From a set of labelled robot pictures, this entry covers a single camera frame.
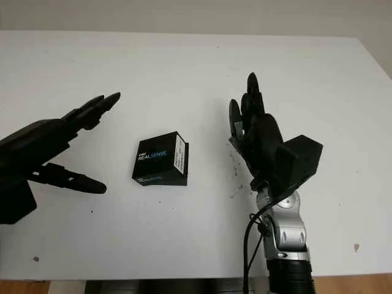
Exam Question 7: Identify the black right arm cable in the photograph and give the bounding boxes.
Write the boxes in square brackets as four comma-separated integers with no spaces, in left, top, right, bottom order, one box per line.
[243,189,295,294]

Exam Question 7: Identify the black RealSense box lid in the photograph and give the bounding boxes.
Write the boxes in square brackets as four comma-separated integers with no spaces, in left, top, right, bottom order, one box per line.
[132,130,190,182]

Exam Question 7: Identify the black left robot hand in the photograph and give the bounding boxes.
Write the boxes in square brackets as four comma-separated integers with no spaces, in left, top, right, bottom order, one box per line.
[0,92,121,195]

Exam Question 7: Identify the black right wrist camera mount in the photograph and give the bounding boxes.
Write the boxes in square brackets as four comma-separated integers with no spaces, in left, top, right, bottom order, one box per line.
[274,134,324,195]

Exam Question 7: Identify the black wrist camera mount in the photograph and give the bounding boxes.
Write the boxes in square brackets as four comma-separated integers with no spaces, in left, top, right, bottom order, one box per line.
[0,180,37,226]
[274,134,324,195]

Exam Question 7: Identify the dark robot torso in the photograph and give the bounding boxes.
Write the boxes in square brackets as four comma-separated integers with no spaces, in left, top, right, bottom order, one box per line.
[85,271,270,294]

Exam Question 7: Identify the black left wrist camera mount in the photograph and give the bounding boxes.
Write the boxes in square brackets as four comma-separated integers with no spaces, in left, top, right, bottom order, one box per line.
[0,180,37,226]

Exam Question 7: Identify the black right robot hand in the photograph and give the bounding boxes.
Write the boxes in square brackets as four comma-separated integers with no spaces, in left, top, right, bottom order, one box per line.
[228,72,285,192]

